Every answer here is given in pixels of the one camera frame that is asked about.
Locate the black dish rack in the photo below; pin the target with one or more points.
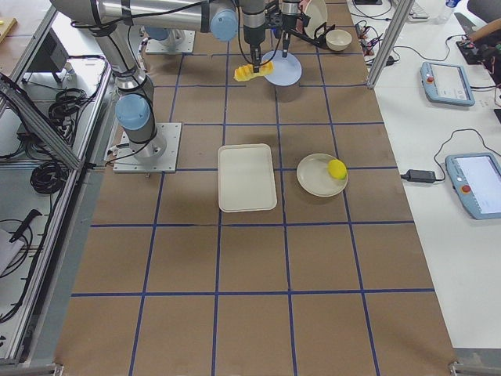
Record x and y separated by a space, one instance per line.
320 33

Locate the blue teach pendant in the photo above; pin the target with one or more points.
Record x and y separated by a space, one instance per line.
476 180
447 84

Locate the person forearm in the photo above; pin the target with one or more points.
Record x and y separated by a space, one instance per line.
486 30

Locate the aluminium side frame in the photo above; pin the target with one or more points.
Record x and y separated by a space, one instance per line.
55 87

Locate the black power adapter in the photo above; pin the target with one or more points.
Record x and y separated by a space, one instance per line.
419 176

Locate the blue plate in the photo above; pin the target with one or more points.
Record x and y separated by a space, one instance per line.
286 70

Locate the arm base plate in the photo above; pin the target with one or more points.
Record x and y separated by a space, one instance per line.
163 41
159 155

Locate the plastic water bottle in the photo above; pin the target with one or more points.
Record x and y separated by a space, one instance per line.
446 11

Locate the yellow lemon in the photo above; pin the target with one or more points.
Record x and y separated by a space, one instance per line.
337 169

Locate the aluminium frame post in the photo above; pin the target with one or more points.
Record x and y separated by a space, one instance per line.
390 36

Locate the far blue teach pendant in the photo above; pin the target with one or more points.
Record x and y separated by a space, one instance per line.
447 84

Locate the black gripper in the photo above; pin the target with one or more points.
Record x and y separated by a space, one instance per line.
254 36
289 23

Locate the cream plate with lemon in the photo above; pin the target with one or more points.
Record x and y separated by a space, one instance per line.
313 176

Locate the cream bowl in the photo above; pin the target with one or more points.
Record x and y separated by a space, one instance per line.
338 40

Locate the white rectangular tray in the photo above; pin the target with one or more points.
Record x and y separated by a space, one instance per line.
246 181

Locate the near blue teach pendant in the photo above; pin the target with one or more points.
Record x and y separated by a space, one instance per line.
476 180

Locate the cream plate in rack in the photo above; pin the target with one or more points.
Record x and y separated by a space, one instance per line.
318 15

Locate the pink plate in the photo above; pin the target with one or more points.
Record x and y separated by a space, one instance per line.
301 8

